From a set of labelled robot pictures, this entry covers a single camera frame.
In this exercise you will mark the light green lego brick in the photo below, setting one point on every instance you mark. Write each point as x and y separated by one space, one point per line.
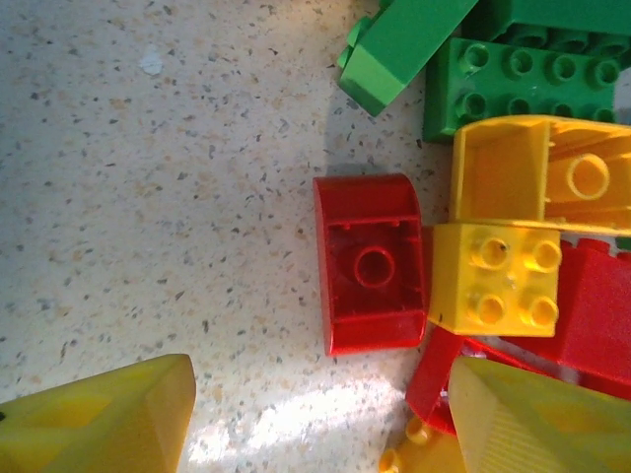
394 54

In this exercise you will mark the red curved lego brick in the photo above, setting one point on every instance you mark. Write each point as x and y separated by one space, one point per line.
374 197

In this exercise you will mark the small green lego brick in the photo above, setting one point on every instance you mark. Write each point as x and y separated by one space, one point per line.
625 243

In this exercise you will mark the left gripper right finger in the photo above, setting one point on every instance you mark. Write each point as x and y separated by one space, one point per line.
542 428

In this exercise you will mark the green long lego brick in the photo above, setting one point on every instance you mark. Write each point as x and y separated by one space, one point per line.
493 93

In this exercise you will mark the small yellow lego brick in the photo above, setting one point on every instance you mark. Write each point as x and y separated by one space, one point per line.
434 455

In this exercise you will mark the yellow curved lego brick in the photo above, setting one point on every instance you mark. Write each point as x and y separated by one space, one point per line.
503 172

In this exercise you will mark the yellow square lego brick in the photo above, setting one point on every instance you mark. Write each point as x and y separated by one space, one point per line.
493 281

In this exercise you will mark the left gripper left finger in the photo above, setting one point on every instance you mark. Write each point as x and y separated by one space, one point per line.
98 424

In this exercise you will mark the dark green lego brick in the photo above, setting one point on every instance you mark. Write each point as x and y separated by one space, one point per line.
567 15

